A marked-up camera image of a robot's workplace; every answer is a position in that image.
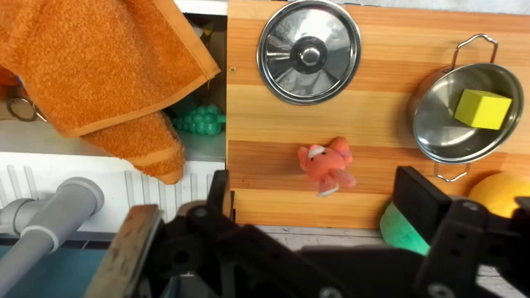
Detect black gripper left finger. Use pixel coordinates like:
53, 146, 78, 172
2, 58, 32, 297
205, 169, 230, 214

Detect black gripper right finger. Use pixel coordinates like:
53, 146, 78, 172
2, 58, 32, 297
393, 164, 454, 245

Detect pink plush toy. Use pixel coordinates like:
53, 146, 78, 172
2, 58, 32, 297
297, 136, 358, 199

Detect steel pot lid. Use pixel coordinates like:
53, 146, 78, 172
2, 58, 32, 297
255, 0, 363, 106

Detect green ball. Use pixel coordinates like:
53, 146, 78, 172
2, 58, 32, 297
379, 202, 432, 257

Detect green toy grapes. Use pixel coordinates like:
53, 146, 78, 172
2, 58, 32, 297
171, 103, 227, 138

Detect small steel pan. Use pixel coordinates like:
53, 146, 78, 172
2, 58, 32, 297
408, 32, 525, 186

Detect yellow ball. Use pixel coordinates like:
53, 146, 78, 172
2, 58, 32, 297
467, 171, 530, 220

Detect yellow block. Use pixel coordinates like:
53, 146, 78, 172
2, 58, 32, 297
452, 88, 514, 133

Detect small wooden counter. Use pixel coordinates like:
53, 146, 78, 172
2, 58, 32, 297
225, 0, 530, 230

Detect gray toy faucet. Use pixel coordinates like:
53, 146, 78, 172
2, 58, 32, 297
0, 176, 106, 295

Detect white toy sink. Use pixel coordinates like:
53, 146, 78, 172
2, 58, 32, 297
0, 0, 230, 237

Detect orange towel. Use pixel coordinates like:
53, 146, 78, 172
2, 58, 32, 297
0, 0, 222, 187

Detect small teal bin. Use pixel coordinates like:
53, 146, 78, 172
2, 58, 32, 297
0, 237, 113, 298

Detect metal ring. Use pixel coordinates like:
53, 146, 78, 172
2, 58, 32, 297
5, 96, 40, 124

